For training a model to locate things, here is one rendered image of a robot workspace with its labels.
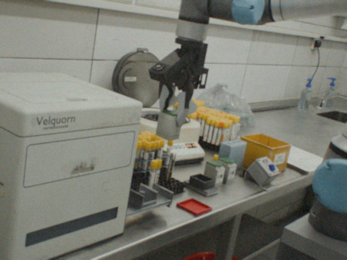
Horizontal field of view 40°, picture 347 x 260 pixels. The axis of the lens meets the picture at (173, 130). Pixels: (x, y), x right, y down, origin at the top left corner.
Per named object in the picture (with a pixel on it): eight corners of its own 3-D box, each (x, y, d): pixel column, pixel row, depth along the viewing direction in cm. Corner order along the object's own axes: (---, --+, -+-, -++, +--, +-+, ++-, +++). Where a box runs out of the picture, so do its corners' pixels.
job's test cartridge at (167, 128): (166, 133, 122) (170, 110, 121) (179, 139, 119) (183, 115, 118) (155, 135, 119) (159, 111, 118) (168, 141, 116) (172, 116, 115)
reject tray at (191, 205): (196, 216, 119) (196, 213, 118) (175, 205, 123) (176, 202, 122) (211, 210, 124) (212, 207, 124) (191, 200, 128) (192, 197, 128)
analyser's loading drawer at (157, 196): (109, 228, 101) (112, 206, 99) (89, 215, 104) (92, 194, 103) (171, 207, 116) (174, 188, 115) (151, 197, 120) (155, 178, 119)
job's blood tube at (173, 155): (167, 188, 132) (174, 154, 130) (164, 185, 133) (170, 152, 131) (170, 187, 133) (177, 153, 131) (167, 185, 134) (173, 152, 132)
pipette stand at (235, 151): (229, 177, 151) (235, 148, 148) (210, 169, 155) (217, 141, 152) (244, 172, 158) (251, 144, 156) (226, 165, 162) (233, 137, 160)
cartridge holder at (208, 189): (206, 197, 132) (209, 185, 131) (182, 185, 137) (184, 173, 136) (218, 193, 136) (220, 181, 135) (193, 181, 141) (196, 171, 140)
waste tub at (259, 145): (265, 177, 157) (272, 148, 155) (233, 163, 166) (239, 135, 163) (285, 171, 167) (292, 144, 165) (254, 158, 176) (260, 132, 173)
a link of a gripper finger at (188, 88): (193, 109, 114) (194, 71, 113) (189, 109, 113) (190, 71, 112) (179, 108, 117) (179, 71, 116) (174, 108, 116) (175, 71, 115)
